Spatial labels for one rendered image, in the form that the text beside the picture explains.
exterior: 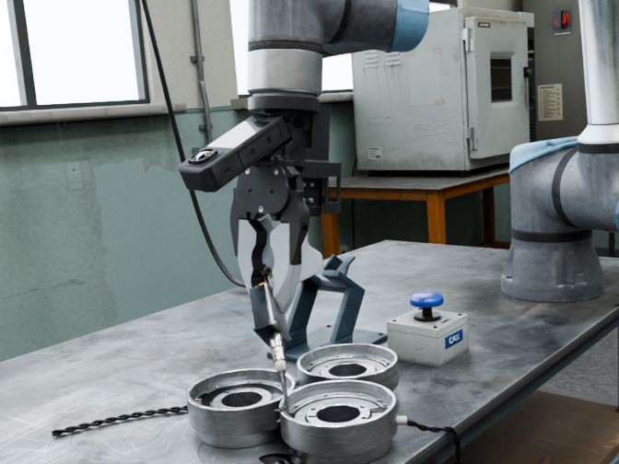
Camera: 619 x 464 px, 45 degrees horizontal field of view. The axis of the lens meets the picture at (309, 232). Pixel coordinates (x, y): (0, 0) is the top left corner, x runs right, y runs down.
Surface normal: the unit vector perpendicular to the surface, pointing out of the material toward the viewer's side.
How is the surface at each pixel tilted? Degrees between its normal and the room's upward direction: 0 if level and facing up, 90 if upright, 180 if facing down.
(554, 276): 73
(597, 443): 0
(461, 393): 0
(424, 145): 90
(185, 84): 90
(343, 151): 90
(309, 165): 90
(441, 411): 0
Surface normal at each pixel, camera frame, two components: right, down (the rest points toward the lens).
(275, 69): -0.19, 0.07
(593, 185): -0.91, 0.21
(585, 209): -0.80, 0.47
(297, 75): 0.34, 0.08
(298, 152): 0.74, 0.07
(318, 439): -0.36, 0.18
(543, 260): -0.50, -0.12
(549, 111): -0.66, 0.18
